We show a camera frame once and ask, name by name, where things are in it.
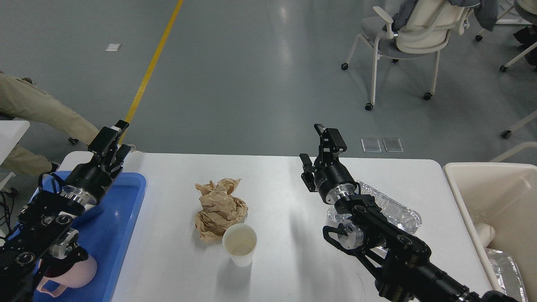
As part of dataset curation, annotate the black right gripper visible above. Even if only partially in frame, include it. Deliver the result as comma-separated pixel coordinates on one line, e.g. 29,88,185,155
300,124,359,205

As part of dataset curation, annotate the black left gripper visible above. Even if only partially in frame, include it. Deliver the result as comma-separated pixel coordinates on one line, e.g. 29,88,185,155
62,120,132,206

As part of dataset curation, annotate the aluminium foil container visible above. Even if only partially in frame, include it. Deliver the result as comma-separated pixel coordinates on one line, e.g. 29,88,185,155
327,180,422,249

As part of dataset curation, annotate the white paper cup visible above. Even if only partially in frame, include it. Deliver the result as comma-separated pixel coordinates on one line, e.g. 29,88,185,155
222,223,258,267

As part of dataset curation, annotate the pink plastic mug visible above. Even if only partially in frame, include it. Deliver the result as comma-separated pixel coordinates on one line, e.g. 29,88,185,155
36,255,98,298

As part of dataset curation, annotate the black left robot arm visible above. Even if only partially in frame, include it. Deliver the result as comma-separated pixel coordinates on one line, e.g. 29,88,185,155
0,120,131,302

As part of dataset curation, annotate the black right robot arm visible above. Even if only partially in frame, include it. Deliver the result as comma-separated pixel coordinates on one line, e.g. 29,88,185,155
300,124,514,302

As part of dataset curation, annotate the floor outlet plate right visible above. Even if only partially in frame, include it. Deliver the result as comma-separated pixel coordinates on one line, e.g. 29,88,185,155
382,138,404,152

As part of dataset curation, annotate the white floor marker tile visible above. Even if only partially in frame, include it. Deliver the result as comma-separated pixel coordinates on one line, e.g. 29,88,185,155
105,43,122,52

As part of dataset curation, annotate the blue plastic tray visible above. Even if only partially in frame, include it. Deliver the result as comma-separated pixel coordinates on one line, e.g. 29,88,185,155
0,170,147,302

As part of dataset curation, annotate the person in beige trousers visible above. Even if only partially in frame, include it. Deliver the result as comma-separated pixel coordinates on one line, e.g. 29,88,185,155
0,73,99,176

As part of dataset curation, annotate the crumpled brown paper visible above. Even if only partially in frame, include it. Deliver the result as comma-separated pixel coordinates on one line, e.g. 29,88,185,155
194,178,249,242

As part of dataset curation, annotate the white side table left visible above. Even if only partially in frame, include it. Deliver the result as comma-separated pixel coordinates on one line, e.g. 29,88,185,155
0,120,30,163

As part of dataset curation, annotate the white office chair grey seat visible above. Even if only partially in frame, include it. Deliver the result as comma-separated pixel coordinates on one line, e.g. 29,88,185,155
341,0,479,111

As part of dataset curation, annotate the white chair base right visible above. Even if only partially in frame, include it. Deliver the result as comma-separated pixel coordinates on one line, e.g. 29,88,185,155
491,0,537,162

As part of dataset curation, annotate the beige plastic bin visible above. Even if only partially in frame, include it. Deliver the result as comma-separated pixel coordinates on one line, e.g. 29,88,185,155
443,162,537,302

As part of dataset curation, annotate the grey jacket on chair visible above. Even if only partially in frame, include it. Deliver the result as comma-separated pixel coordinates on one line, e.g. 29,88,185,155
391,0,498,31

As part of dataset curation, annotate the foil piece in bin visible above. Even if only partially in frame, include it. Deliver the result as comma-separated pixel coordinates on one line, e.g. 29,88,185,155
485,248,529,302

